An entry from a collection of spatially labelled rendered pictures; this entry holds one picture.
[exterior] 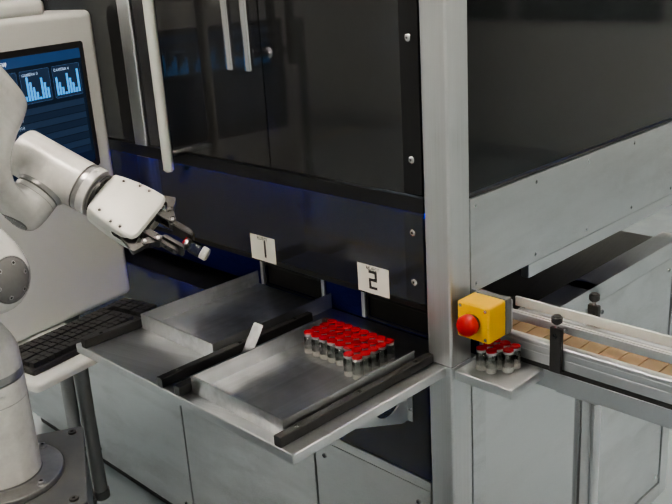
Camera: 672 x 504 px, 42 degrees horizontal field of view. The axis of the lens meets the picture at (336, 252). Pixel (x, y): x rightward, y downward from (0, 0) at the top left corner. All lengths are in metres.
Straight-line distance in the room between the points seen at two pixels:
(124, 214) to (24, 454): 0.42
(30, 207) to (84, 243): 0.84
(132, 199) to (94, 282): 0.90
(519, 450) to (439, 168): 0.73
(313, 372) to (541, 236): 0.55
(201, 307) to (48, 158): 0.69
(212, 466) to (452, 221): 1.20
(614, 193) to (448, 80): 0.70
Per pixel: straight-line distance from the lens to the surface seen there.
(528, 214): 1.83
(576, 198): 1.99
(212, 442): 2.49
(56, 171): 1.53
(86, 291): 2.37
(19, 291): 1.39
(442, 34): 1.55
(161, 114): 2.10
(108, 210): 1.49
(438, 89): 1.57
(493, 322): 1.63
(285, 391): 1.67
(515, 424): 1.99
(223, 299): 2.13
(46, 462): 1.60
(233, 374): 1.76
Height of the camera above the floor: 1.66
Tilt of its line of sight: 19 degrees down
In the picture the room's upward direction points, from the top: 4 degrees counter-clockwise
